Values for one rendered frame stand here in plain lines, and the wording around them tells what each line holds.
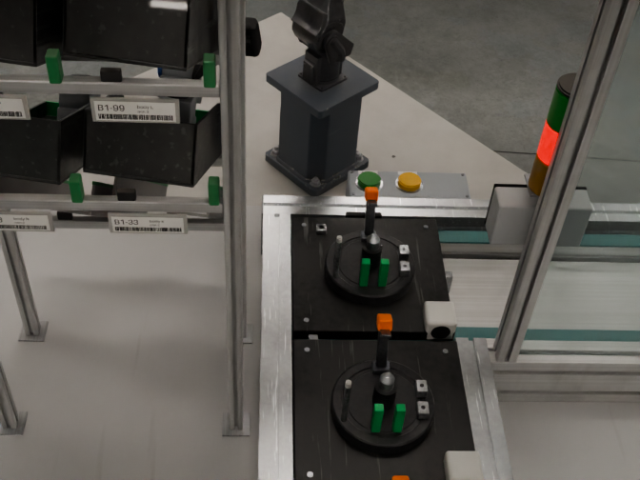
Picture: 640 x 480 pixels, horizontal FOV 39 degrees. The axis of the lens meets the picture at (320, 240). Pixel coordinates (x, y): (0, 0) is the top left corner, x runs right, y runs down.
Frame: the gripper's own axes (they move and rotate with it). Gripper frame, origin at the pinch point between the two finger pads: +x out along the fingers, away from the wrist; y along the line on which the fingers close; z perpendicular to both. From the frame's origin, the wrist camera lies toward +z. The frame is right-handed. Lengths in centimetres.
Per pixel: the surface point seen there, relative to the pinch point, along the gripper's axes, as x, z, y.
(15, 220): 33.2, 9.4, -8.3
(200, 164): 21.4, 7.8, 9.7
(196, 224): 17.7, -13.8, 4.3
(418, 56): -160, -181, 14
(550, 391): 23, -39, 58
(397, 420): 39, -19, 36
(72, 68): -119, -163, -109
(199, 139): 20.3, 11.3, 9.9
